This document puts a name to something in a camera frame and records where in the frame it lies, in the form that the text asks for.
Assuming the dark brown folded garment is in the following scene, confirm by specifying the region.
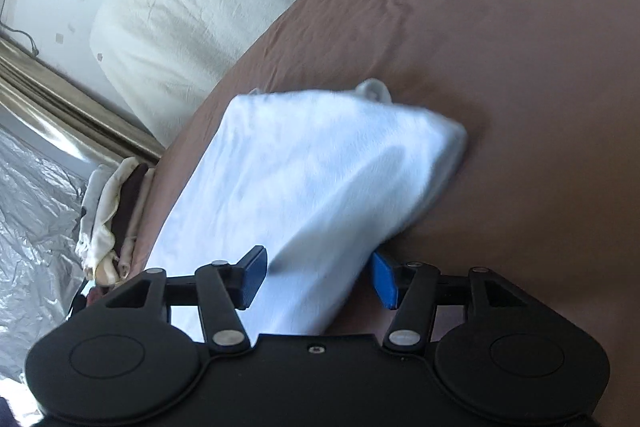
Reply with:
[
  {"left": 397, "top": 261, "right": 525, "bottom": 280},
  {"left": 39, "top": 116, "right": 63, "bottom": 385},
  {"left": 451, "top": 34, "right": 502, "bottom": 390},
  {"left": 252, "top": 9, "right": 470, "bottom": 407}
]
[{"left": 112, "top": 164, "right": 149, "bottom": 257}]

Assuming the beige curtain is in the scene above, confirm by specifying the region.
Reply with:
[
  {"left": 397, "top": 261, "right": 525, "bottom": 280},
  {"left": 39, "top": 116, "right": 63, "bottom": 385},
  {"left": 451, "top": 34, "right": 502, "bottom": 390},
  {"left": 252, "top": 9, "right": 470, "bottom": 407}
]
[{"left": 1, "top": 39, "right": 164, "bottom": 166}]

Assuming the white covered mattress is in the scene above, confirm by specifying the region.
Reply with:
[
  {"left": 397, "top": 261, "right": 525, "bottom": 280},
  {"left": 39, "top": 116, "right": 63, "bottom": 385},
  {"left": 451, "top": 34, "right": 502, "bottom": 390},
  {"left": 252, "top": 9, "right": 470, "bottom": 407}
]
[{"left": 90, "top": 0, "right": 296, "bottom": 146}]

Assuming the silver foil window cover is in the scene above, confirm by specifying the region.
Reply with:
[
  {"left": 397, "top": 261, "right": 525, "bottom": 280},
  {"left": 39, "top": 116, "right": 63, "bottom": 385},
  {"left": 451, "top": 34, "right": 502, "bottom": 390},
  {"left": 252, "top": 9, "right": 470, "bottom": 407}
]
[{"left": 0, "top": 109, "right": 94, "bottom": 381}]

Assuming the white t-shirt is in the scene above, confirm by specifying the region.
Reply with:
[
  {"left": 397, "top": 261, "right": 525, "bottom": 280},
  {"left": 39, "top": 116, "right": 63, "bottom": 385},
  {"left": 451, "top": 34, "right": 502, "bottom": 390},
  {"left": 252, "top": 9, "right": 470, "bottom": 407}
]
[{"left": 150, "top": 89, "right": 467, "bottom": 338}]

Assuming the cream towel green trim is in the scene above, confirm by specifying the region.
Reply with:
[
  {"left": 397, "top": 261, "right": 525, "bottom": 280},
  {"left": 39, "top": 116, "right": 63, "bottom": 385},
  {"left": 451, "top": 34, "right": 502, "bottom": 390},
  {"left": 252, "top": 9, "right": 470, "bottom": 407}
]
[{"left": 79, "top": 157, "right": 155, "bottom": 286}]

